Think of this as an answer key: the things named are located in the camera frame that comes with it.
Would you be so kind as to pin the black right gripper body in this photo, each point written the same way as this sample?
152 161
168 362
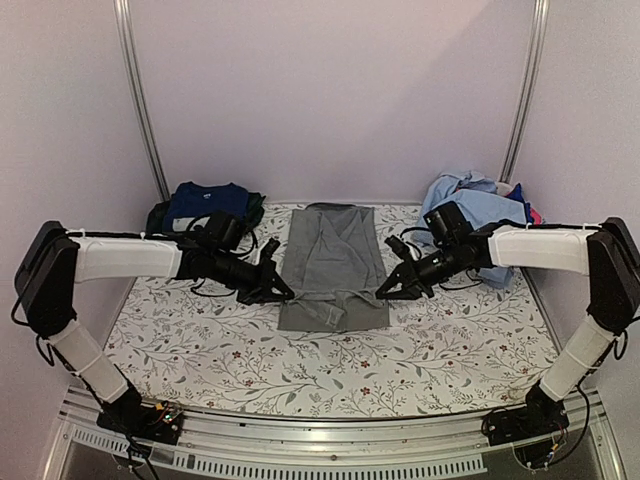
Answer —
419 277

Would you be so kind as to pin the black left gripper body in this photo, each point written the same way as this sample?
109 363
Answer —
247 281

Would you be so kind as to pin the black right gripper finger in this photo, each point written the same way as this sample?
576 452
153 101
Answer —
411 293
393 287

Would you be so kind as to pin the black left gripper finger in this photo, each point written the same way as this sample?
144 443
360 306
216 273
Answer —
247 298
278 289

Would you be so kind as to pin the grey button-up shirt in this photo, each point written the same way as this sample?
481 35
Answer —
333 264

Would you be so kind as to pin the floral patterned table cloth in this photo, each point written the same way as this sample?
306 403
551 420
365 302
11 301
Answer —
469 347

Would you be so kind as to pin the light blue shirt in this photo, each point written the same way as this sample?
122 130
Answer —
476 195

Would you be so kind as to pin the dark green plaid garment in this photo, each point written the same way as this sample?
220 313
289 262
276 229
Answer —
254 214

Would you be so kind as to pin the royal blue garment in basket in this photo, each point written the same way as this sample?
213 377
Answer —
532 216

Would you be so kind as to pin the right robot arm white sleeves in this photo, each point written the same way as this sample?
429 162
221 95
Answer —
606 253

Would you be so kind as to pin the robot arm white sleeves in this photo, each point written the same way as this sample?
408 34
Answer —
606 253
59 259

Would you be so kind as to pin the left robot arm white sleeves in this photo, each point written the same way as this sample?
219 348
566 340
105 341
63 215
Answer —
59 259

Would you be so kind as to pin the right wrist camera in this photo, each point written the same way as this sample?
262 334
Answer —
402 249

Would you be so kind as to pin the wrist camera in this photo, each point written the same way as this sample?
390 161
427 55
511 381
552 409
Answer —
402 249
267 251

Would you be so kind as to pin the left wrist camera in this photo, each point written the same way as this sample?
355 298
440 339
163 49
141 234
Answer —
267 251

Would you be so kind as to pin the aluminium front rail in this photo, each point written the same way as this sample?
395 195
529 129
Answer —
228 445

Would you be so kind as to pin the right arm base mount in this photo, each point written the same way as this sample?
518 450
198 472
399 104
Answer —
530 425

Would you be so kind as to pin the right aluminium frame post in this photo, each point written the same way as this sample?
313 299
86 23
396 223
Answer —
525 99

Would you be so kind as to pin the aluminium frame post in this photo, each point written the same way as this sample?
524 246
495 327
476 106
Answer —
525 99
125 30

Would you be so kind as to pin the left aluminium frame post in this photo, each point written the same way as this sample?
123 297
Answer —
125 30

